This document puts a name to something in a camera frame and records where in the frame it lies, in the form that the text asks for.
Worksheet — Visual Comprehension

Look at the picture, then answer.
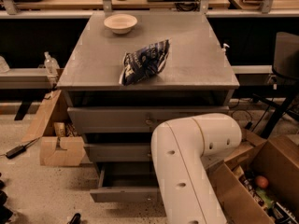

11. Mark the grey bottom drawer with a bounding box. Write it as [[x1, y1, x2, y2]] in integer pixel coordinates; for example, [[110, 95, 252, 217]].
[[90, 161, 161, 203]]

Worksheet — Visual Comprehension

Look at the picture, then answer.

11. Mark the grey drawer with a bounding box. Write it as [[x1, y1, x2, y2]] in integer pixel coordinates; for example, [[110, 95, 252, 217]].
[[90, 161, 161, 203], [84, 143, 151, 162], [67, 106, 228, 134]]

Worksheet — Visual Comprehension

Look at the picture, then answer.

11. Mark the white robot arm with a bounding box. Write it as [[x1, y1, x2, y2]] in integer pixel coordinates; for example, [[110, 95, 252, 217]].
[[150, 113, 242, 224]]

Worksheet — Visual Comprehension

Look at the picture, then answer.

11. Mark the grey drawer cabinet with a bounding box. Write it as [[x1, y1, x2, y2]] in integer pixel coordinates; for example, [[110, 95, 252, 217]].
[[56, 10, 241, 185]]

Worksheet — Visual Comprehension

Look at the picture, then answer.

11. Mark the grey top drawer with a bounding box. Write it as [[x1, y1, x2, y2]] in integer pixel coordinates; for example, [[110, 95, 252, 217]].
[[67, 106, 228, 134]]

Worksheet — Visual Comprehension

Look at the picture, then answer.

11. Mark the grey middle drawer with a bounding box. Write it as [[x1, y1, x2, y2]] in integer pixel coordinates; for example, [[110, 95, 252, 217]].
[[84, 143, 151, 162]]

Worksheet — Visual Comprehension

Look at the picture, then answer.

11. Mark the blue chip bag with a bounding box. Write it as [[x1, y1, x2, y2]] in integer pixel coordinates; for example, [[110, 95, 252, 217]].
[[119, 39, 171, 86]]

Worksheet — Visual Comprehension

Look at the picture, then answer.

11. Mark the white bowl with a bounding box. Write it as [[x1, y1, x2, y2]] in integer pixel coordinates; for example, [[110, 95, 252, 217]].
[[104, 14, 137, 35]]

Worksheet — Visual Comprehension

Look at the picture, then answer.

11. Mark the small pump bottle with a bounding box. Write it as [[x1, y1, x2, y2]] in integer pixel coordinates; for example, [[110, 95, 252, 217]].
[[221, 43, 230, 54]]

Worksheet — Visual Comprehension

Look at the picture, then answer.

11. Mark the left cardboard box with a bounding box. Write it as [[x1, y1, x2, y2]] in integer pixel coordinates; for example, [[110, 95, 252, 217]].
[[22, 91, 85, 167]]

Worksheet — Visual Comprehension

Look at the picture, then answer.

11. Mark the cardboard box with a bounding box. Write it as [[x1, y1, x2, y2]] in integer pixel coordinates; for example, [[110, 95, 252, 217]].
[[208, 133, 299, 224], [22, 91, 85, 167]]

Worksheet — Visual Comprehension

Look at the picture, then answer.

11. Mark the clear plastic bottle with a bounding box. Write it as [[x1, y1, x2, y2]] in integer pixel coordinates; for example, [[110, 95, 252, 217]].
[[44, 51, 60, 76]]

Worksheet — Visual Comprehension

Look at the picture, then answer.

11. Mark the red apple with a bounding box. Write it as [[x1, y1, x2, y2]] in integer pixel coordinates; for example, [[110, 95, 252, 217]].
[[254, 175, 269, 189]]

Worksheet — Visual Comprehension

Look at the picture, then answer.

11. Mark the right cardboard box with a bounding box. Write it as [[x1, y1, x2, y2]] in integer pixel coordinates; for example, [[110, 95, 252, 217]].
[[208, 133, 299, 224]]

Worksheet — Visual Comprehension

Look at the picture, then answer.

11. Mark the black power adapter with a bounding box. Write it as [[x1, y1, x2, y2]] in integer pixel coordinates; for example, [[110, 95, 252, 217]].
[[6, 146, 26, 160]]

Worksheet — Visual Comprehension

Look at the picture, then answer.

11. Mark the green snack packet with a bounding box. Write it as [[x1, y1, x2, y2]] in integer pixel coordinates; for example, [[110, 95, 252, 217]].
[[256, 188, 274, 209]]

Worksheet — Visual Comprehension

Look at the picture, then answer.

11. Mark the wooden workbench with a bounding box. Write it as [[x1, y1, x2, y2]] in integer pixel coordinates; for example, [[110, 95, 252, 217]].
[[16, 0, 299, 17]]

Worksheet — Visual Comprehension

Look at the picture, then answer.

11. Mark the black floor cable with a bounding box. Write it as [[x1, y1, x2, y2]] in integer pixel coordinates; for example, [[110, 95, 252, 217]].
[[229, 98, 254, 133]]

